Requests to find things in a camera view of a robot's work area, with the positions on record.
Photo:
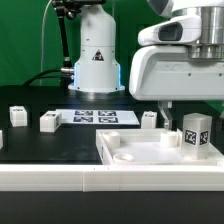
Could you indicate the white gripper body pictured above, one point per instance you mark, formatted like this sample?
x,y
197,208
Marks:
x,y
167,73

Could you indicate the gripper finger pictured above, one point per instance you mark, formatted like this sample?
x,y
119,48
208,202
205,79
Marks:
x,y
164,108

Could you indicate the white square tabletop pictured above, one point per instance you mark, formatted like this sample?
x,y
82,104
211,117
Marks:
x,y
143,147

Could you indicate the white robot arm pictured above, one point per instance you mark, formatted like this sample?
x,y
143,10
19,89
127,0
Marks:
x,y
96,71

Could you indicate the AprilTag paper sheet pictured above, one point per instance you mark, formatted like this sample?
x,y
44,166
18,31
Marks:
x,y
110,117

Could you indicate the white L-shaped fence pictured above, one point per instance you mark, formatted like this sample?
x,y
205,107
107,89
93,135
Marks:
x,y
91,178

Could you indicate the white part left edge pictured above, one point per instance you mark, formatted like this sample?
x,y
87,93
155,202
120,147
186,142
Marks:
x,y
1,139

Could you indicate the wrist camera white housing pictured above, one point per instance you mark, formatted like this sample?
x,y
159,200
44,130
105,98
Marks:
x,y
178,30

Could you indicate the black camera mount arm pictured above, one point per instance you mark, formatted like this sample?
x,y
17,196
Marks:
x,y
69,9

